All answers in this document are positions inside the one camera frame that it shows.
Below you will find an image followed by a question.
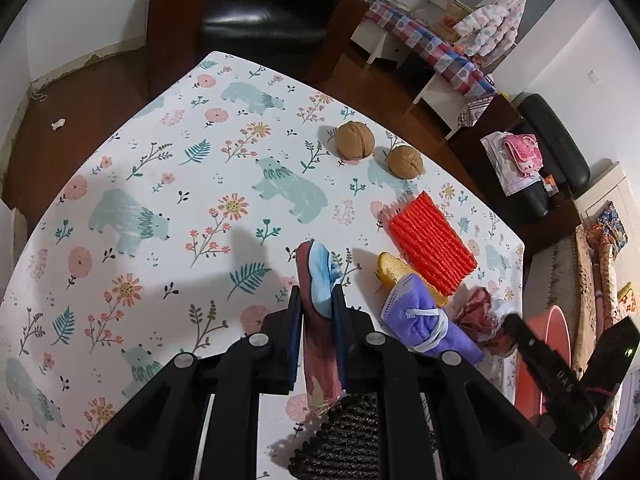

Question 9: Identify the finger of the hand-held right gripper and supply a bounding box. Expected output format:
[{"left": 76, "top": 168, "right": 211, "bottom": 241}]
[{"left": 502, "top": 313, "right": 547, "bottom": 361}]

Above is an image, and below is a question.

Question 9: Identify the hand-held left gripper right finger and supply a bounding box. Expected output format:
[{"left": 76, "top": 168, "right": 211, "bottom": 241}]
[{"left": 331, "top": 284, "right": 566, "bottom": 480}]

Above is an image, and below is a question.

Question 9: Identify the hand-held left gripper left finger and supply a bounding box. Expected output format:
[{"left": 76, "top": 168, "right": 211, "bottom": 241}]
[{"left": 57, "top": 285, "right": 303, "bottom": 480}]

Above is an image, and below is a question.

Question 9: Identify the maroon and blue wrapper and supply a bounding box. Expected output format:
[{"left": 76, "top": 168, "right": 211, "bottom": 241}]
[{"left": 295, "top": 240, "right": 348, "bottom": 413}]

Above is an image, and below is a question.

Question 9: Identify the pink plastic bucket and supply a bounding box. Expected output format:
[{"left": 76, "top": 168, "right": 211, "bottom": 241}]
[{"left": 515, "top": 305, "right": 576, "bottom": 417}]

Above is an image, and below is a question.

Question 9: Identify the crumpled maroon cloth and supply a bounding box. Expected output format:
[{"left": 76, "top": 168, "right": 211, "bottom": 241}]
[{"left": 452, "top": 287, "right": 523, "bottom": 356}]

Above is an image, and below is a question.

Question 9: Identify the purple face mask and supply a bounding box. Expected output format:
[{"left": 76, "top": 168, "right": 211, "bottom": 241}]
[{"left": 380, "top": 274, "right": 485, "bottom": 366}]

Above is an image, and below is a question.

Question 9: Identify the beige lace sofa cover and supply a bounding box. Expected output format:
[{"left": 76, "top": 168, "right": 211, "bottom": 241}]
[{"left": 547, "top": 225, "right": 640, "bottom": 480}]

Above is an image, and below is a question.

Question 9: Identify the black foam fruit net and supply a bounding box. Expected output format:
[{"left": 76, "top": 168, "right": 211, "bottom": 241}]
[{"left": 287, "top": 392, "right": 386, "bottom": 480}]

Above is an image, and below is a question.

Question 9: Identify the red foam fruit net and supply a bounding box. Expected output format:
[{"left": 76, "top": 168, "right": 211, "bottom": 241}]
[{"left": 387, "top": 191, "right": 478, "bottom": 298}]

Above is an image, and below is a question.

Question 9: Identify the colourful patterned cloth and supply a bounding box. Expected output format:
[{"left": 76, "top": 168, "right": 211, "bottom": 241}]
[{"left": 587, "top": 201, "right": 630, "bottom": 281}]

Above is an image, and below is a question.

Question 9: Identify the white cloth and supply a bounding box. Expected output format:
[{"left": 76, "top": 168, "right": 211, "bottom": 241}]
[{"left": 482, "top": 131, "right": 543, "bottom": 197}]

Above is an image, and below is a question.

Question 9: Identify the white cabinet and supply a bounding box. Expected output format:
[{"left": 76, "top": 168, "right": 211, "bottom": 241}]
[{"left": 575, "top": 160, "right": 640, "bottom": 221}]

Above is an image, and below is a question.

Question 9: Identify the pink cloth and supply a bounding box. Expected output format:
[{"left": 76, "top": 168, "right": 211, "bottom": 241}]
[{"left": 502, "top": 132, "right": 543, "bottom": 177}]

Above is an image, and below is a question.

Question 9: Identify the walnut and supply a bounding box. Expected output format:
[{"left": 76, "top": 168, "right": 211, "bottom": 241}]
[
  {"left": 334, "top": 120, "right": 376, "bottom": 161},
  {"left": 387, "top": 145, "right": 425, "bottom": 179}
]

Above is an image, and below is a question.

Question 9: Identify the black leather armchair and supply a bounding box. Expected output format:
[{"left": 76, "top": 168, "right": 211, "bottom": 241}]
[
  {"left": 147, "top": 0, "right": 371, "bottom": 96},
  {"left": 447, "top": 94, "right": 592, "bottom": 241}
]

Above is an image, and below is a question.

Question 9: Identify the white side table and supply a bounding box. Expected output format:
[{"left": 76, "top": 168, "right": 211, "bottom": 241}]
[{"left": 350, "top": 15, "right": 481, "bottom": 141}]

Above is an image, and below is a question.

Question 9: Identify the checkered tablecloth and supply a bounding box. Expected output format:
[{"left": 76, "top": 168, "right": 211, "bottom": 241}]
[{"left": 367, "top": 0, "right": 501, "bottom": 126}]

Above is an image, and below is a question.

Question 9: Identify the hanging printed padded jacket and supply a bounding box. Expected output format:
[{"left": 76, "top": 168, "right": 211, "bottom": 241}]
[{"left": 452, "top": 0, "right": 528, "bottom": 61}]

